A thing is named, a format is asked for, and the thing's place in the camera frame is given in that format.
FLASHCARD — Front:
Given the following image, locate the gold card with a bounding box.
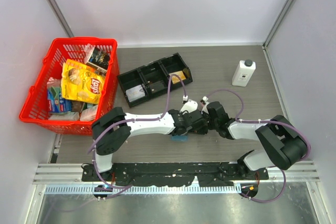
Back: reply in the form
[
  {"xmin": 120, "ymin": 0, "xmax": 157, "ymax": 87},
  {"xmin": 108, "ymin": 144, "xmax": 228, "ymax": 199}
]
[{"xmin": 169, "ymin": 71, "xmax": 186, "ymax": 84}]

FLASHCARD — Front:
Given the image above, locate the white card in tray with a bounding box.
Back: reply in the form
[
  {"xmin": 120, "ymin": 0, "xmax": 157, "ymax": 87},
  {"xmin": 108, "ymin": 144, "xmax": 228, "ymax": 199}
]
[{"xmin": 125, "ymin": 84, "xmax": 146, "ymax": 102}]

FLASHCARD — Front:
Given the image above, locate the white bottle grey cap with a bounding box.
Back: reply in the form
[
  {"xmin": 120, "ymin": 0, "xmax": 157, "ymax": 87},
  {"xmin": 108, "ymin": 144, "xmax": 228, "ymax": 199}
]
[{"xmin": 232, "ymin": 59, "xmax": 256, "ymax": 87}]

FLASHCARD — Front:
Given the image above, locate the red plastic shopping basket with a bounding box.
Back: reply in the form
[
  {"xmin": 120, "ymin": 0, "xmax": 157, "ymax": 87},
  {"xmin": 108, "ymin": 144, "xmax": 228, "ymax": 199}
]
[{"xmin": 19, "ymin": 37, "xmax": 120, "ymax": 135}]

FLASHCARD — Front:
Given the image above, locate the yellow Lays chips bag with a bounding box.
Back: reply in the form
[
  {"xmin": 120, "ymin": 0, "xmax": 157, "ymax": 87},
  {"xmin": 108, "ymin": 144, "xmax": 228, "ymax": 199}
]
[{"xmin": 61, "ymin": 59, "xmax": 106, "ymax": 104}]

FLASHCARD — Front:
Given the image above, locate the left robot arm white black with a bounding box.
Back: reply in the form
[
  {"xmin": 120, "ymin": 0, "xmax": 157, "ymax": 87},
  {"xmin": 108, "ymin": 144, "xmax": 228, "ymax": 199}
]
[{"xmin": 89, "ymin": 107, "xmax": 207, "ymax": 181}]

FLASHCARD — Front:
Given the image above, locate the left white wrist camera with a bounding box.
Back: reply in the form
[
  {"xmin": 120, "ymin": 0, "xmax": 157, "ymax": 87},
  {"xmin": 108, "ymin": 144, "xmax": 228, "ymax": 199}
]
[{"xmin": 180, "ymin": 95, "xmax": 198, "ymax": 113}]

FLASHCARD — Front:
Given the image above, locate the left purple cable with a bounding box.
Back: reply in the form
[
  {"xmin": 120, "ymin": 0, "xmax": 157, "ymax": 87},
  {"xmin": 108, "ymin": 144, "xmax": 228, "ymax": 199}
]
[{"xmin": 87, "ymin": 73, "xmax": 187, "ymax": 201}]

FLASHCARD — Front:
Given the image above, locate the aluminium rail frame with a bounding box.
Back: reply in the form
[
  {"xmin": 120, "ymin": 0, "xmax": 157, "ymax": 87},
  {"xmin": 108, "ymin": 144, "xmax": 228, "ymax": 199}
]
[{"xmin": 33, "ymin": 161, "xmax": 320, "ymax": 198}]

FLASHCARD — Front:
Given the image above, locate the blue packaged item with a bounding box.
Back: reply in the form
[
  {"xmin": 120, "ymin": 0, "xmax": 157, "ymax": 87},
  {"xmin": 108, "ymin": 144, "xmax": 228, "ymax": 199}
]
[{"xmin": 47, "ymin": 87, "xmax": 72, "ymax": 114}]

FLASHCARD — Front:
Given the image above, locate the black snack box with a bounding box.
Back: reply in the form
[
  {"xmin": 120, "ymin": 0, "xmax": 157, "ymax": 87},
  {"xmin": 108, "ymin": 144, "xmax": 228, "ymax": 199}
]
[{"xmin": 84, "ymin": 47, "xmax": 110, "ymax": 73}]

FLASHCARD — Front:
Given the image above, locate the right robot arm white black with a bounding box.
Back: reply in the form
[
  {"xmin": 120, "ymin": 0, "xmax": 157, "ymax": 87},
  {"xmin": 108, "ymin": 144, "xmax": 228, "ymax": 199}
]
[{"xmin": 201, "ymin": 99, "xmax": 309, "ymax": 179}]

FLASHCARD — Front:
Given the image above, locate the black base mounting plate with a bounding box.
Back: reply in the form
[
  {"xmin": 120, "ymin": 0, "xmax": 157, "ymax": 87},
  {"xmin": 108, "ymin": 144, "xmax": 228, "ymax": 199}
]
[{"xmin": 81, "ymin": 161, "xmax": 270, "ymax": 187}]

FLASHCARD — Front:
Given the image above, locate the black three-compartment organizer tray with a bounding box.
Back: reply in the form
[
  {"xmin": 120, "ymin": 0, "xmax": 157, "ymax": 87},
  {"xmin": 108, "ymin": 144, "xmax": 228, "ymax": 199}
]
[{"xmin": 118, "ymin": 53, "xmax": 193, "ymax": 108}]

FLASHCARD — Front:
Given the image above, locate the blue leather card holder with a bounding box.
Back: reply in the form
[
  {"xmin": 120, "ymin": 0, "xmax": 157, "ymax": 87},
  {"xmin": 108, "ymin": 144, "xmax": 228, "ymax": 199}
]
[{"xmin": 171, "ymin": 135, "xmax": 188, "ymax": 142}]

